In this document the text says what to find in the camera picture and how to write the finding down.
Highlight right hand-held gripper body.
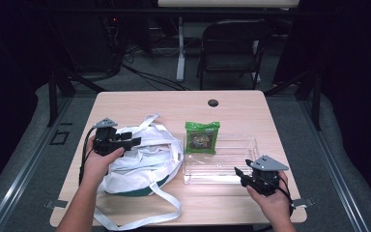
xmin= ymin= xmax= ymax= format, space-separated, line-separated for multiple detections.
xmin=242 ymin=155 xmax=290 ymax=197

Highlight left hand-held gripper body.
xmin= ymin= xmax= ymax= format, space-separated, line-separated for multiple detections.
xmin=92 ymin=117 xmax=126 ymax=158

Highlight clear plastic container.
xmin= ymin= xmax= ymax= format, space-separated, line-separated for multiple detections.
xmin=182 ymin=133 xmax=261 ymax=186

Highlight white tote bag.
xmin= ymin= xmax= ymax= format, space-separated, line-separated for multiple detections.
xmin=93 ymin=112 xmax=185 ymax=232

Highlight green snack packet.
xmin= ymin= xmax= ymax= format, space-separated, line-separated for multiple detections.
xmin=185 ymin=120 xmax=222 ymax=156

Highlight person's left hand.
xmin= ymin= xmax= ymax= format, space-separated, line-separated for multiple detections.
xmin=82 ymin=136 xmax=126 ymax=189

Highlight person's right hand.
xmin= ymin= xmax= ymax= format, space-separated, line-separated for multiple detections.
xmin=245 ymin=170 xmax=294 ymax=224

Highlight black metal stand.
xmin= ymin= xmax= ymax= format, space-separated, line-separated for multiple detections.
xmin=264 ymin=69 xmax=323 ymax=131
xmin=45 ymin=66 xmax=106 ymax=128

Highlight dark equipment rack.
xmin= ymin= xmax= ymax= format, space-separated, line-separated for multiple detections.
xmin=100 ymin=13 xmax=154 ymax=71

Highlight white desk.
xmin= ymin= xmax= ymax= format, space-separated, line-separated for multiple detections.
xmin=157 ymin=0 xmax=300 ymax=82

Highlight black folding chair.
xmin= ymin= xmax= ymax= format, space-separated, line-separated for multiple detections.
xmin=196 ymin=18 xmax=273 ymax=92

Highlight left hand-held gripper black cable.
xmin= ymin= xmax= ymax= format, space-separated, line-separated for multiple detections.
xmin=78 ymin=126 xmax=97 ymax=187

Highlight hand-held gripper black cable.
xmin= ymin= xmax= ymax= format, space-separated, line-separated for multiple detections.
xmin=254 ymin=175 xmax=296 ymax=232
xmin=78 ymin=126 xmax=97 ymax=187

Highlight right hand-held gripper black cable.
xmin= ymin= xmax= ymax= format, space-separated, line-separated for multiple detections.
xmin=254 ymin=175 xmax=296 ymax=232

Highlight grey table bracket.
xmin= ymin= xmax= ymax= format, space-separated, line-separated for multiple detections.
xmin=293 ymin=197 xmax=315 ymax=208
xmin=44 ymin=199 xmax=69 ymax=209

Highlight black floor cables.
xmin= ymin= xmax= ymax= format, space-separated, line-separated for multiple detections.
xmin=121 ymin=47 xmax=188 ymax=92

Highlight aluminium floor rail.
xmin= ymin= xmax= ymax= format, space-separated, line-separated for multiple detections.
xmin=298 ymin=96 xmax=371 ymax=232
xmin=0 ymin=96 xmax=75 ymax=232

